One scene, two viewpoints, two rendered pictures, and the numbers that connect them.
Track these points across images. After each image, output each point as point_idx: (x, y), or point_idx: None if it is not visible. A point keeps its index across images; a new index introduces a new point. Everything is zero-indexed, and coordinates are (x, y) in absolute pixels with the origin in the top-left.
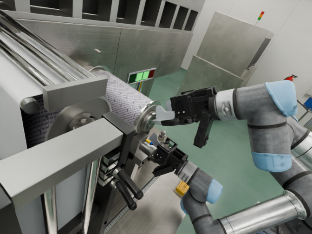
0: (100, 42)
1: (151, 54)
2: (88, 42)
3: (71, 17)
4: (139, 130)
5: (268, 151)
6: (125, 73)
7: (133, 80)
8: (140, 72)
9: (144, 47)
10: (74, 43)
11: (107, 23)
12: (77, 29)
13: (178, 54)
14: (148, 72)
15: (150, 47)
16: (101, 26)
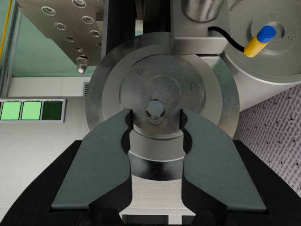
0: (137, 184)
1: (2, 155)
2: (157, 183)
3: (183, 215)
4: (192, 65)
5: None
6: (73, 123)
7: (48, 105)
8: (28, 119)
9: (30, 172)
10: (178, 182)
11: (125, 212)
12: (175, 201)
13: None
14: (3, 115)
15: (10, 171)
16: (136, 207)
